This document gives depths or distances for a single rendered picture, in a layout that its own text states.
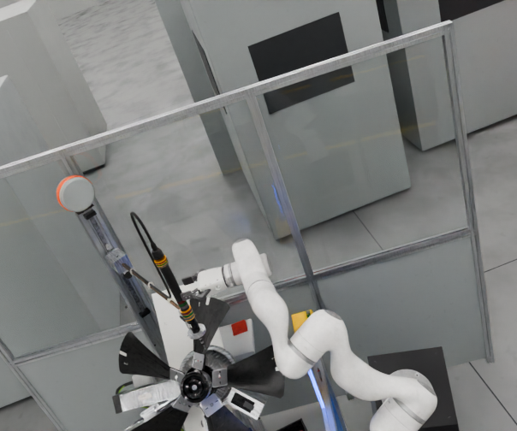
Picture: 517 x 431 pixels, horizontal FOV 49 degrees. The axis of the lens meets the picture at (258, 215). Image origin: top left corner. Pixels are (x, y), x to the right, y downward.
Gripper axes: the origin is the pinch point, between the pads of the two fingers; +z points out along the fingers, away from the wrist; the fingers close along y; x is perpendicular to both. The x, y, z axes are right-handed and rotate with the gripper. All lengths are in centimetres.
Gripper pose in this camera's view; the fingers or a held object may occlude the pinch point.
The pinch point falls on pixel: (185, 288)
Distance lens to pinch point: 206.8
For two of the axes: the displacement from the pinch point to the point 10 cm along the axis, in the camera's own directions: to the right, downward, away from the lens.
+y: -0.7, -5.2, 8.5
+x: -3.0, -8.0, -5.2
